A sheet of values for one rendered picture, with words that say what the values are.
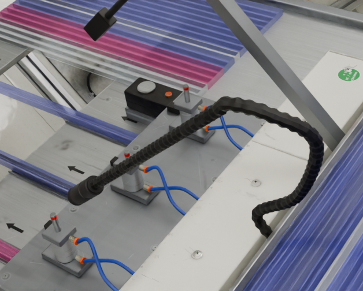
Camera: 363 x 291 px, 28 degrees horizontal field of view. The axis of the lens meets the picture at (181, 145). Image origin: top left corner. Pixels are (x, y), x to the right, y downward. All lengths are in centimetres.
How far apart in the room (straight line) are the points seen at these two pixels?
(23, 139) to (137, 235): 134
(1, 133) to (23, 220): 118
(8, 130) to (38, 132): 9
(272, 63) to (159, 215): 20
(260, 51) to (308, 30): 40
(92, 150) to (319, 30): 39
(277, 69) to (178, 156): 17
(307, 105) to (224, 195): 12
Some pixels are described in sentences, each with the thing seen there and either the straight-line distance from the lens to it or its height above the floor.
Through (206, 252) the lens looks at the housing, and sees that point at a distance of 69.
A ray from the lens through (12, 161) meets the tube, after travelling 94.
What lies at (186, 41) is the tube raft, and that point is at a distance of 109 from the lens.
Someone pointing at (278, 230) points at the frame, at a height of 139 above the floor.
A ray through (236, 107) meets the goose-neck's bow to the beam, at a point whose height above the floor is 151.
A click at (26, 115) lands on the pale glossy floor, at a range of 209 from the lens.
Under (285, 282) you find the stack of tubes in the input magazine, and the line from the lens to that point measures 53.
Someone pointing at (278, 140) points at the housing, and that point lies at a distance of 80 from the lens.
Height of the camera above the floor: 186
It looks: 55 degrees down
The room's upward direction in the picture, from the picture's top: 60 degrees clockwise
